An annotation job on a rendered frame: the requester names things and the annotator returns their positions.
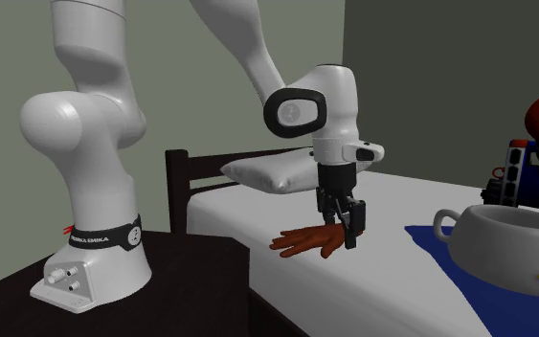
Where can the dark robot stand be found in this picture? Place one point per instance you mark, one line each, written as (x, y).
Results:
(194, 289)

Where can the red-brown glove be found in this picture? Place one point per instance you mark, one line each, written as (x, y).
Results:
(308, 238)

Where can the white bed with dark headboard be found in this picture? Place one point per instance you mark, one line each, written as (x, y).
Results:
(343, 289)

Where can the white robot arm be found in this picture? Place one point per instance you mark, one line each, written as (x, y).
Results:
(96, 154)

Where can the blue cloth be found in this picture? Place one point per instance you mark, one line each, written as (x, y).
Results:
(497, 308)

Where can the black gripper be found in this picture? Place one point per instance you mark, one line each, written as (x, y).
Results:
(336, 179)

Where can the white pillow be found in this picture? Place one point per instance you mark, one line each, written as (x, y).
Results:
(273, 172)

